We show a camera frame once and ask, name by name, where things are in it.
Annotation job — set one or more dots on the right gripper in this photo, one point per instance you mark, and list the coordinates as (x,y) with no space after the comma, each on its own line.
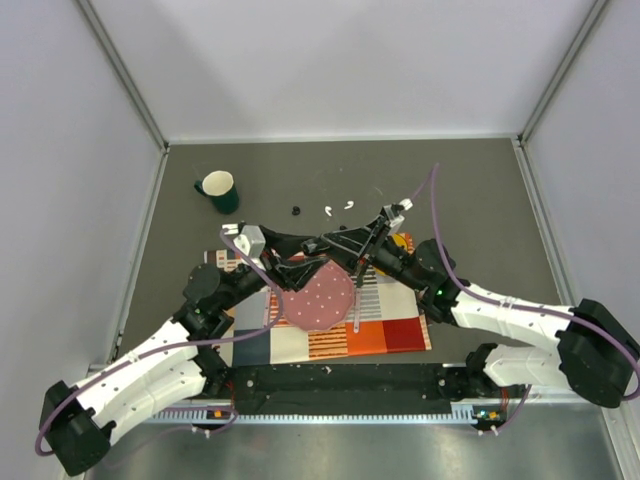
(358,247)

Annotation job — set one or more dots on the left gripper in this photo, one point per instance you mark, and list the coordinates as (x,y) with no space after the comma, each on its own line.
(287,276)

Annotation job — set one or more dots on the black earbud charging case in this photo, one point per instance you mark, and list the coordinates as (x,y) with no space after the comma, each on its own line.
(314,246)

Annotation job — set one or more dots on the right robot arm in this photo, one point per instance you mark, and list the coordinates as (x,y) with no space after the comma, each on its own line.
(581,348)

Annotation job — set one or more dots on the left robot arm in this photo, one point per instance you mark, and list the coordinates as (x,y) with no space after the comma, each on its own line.
(81,422)

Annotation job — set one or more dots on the black knife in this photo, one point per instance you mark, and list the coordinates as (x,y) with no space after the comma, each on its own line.
(360,279)

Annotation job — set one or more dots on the yellow enamel mug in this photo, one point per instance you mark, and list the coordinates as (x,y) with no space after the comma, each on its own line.
(400,241)

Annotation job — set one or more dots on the pink dotted plate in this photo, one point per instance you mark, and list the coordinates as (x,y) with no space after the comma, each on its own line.
(323,303)

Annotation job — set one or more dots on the colourful patchwork placemat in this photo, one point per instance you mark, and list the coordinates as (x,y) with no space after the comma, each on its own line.
(389,323)

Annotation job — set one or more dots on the dark green mug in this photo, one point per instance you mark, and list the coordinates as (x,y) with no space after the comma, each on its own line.
(219,188)

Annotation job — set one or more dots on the pink handled fork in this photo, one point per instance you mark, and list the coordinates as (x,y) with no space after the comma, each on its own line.
(268,307)

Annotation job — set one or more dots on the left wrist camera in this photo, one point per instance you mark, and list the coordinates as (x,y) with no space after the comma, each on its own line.
(251,241)

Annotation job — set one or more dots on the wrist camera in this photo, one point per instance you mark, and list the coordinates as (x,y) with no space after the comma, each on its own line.
(394,214)
(251,241)

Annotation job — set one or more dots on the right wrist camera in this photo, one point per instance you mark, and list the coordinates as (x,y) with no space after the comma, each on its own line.
(394,214)

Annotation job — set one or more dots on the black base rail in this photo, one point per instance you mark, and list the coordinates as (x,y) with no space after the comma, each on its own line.
(349,389)

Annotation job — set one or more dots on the grey cable duct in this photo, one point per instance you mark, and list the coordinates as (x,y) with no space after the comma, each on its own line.
(457,414)

